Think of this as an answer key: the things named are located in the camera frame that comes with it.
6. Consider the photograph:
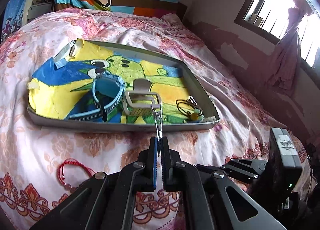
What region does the grey cardboard tray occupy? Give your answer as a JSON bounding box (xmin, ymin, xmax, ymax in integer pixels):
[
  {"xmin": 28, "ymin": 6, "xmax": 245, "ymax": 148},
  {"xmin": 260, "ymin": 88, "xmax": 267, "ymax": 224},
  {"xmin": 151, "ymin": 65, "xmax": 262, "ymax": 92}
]
[{"xmin": 26, "ymin": 38, "xmax": 221, "ymax": 133}]

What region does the blue patterned curtain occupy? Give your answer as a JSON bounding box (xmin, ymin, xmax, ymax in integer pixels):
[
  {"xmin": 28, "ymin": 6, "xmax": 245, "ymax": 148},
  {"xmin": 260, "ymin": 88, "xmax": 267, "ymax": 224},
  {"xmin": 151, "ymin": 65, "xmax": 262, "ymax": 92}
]
[{"xmin": 1, "ymin": 0, "xmax": 26, "ymax": 42}]

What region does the window with bars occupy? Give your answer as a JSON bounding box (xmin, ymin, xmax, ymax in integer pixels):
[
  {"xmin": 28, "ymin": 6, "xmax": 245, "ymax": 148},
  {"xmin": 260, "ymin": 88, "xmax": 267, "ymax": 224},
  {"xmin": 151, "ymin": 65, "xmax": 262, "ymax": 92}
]
[{"xmin": 234, "ymin": 0, "xmax": 319, "ymax": 71}]

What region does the yellow blue cartoon paper liner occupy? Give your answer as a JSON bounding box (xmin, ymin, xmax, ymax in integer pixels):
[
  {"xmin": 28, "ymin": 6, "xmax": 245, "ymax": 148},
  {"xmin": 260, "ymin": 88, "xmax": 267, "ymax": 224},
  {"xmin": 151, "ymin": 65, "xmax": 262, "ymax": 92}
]
[{"xmin": 28, "ymin": 38, "xmax": 205, "ymax": 124}]

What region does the floral pink white bedspread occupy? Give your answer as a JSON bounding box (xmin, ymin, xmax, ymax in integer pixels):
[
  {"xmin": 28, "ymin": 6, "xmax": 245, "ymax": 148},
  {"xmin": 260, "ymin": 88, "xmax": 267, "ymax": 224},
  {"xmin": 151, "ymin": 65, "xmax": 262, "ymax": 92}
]
[{"xmin": 1, "ymin": 9, "xmax": 281, "ymax": 229}]

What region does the black hair tie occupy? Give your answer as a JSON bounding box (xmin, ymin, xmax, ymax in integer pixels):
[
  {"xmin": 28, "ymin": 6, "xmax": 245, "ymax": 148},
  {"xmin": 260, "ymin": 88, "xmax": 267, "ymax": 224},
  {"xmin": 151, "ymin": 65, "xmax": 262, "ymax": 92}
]
[{"xmin": 175, "ymin": 95, "xmax": 205, "ymax": 121}]

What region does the pink curtain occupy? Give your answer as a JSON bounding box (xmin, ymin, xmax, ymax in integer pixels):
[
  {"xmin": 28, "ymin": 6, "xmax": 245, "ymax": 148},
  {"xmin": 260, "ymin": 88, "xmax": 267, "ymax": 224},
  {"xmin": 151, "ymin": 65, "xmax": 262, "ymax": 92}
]
[{"xmin": 265, "ymin": 0, "xmax": 313, "ymax": 96}]

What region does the white hair claw clip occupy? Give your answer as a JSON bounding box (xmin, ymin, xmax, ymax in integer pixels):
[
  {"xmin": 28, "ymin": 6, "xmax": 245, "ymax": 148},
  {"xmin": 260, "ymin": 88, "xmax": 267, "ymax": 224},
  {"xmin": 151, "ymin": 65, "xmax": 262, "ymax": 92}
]
[{"xmin": 122, "ymin": 78, "xmax": 162, "ymax": 117}]

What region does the blue smartwatch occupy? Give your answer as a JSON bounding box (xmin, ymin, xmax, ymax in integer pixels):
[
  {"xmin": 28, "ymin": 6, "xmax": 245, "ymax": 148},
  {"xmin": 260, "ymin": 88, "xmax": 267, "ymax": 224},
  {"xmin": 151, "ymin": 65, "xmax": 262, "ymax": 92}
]
[{"xmin": 66, "ymin": 71, "xmax": 125, "ymax": 121}]

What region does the silver hair pin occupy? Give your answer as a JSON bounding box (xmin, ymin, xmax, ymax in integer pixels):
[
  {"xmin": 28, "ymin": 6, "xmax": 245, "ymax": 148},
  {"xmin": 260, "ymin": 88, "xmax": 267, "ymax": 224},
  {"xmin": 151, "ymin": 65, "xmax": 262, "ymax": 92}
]
[{"xmin": 150, "ymin": 104, "xmax": 163, "ymax": 141}]

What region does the red string bracelet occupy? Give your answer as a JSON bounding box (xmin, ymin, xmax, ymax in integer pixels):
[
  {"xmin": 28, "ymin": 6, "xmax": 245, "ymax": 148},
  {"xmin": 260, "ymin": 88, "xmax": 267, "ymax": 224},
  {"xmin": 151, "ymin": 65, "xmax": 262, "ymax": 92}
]
[{"xmin": 57, "ymin": 158, "xmax": 96, "ymax": 193}]

